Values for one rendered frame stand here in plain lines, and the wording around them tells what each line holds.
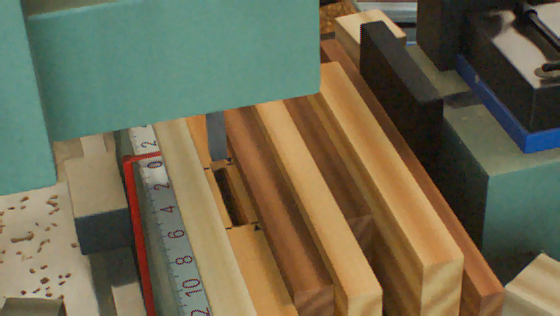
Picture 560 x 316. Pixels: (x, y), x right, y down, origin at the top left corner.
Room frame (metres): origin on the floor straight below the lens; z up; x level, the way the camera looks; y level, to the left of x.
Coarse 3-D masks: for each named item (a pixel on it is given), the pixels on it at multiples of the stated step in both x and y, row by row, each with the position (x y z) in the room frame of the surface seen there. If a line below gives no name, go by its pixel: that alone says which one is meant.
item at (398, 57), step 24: (360, 24) 0.51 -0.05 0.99; (384, 24) 0.51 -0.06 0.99; (360, 48) 0.51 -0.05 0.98; (384, 48) 0.48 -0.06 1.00; (360, 72) 0.51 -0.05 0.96; (384, 72) 0.47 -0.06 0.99; (408, 72) 0.45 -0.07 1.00; (384, 96) 0.47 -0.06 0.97; (408, 96) 0.43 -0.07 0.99; (432, 96) 0.43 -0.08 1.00; (456, 96) 0.48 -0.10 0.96; (408, 120) 0.43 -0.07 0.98; (432, 120) 0.42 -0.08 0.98; (408, 144) 0.43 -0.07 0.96; (432, 144) 0.42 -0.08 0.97; (432, 168) 0.42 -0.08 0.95
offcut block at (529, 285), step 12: (528, 264) 0.36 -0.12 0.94; (540, 264) 0.36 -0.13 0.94; (552, 264) 0.36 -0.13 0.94; (516, 276) 0.36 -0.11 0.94; (528, 276) 0.36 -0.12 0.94; (540, 276) 0.35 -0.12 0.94; (552, 276) 0.35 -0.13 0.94; (504, 288) 0.35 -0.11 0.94; (516, 288) 0.35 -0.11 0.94; (528, 288) 0.35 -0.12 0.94; (540, 288) 0.35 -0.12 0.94; (552, 288) 0.35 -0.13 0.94; (504, 300) 0.35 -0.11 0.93; (516, 300) 0.34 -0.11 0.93; (528, 300) 0.34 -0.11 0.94; (540, 300) 0.34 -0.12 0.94; (552, 300) 0.34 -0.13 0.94; (504, 312) 0.35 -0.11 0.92; (516, 312) 0.34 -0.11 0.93; (528, 312) 0.34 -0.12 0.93; (540, 312) 0.33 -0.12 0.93; (552, 312) 0.33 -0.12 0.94
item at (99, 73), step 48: (48, 0) 0.41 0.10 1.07; (96, 0) 0.41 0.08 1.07; (144, 0) 0.41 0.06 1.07; (192, 0) 0.41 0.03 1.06; (240, 0) 0.42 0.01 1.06; (288, 0) 0.42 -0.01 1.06; (48, 48) 0.40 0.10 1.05; (96, 48) 0.40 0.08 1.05; (144, 48) 0.41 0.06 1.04; (192, 48) 0.41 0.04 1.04; (240, 48) 0.42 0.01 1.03; (288, 48) 0.42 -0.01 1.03; (48, 96) 0.40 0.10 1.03; (96, 96) 0.40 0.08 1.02; (144, 96) 0.41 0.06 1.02; (192, 96) 0.41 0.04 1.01; (240, 96) 0.42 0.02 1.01; (288, 96) 0.42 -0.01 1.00
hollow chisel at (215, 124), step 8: (216, 112) 0.44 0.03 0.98; (208, 120) 0.44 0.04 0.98; (216, 120) 0.44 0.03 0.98; (208, 128) 0.44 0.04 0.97; (216, 128) 0.44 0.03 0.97; (224, 128) 0.45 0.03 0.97; (208, 136) 0.45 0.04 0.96; (216, 136) 0.44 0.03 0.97; (224, 136) 0.45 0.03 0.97; (208, 144) 0.45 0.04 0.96; (216, 144) 0.44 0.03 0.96; (224, 144) 0.45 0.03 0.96; (216, 152) 0.44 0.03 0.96; (224, 152) 0.45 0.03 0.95; (216, 160) 0.44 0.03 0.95
